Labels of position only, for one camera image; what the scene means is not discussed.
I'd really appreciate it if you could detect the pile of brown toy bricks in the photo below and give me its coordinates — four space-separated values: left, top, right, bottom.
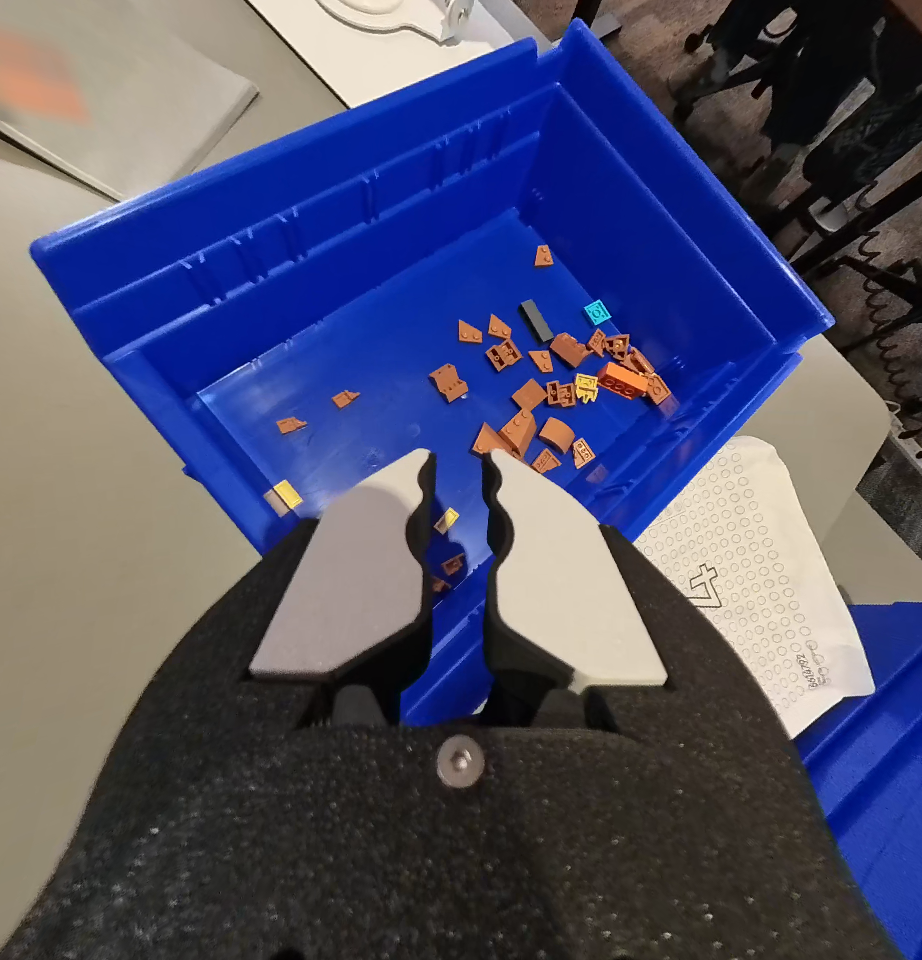
275 245 675 597

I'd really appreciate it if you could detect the blue plastic bin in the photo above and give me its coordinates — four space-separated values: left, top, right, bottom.
794 600 922 960
29 18 835 725

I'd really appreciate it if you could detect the white plastic fixture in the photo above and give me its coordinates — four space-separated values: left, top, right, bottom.
314 0 477 43

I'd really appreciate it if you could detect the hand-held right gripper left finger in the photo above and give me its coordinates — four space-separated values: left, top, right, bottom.
248 447 438 719

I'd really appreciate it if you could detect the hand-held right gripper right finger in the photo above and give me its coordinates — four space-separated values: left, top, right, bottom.
480 450 669 723

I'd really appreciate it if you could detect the orange toy brick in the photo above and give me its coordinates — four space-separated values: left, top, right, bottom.
597 362 649 402

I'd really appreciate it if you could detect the black office chair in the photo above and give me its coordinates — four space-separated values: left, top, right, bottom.
667 0 922 252

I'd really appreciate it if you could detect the white rounded board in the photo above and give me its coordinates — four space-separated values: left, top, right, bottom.
247 0 553 111

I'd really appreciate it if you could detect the black coiled cable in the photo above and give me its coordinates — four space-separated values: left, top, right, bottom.
854 180 922 460

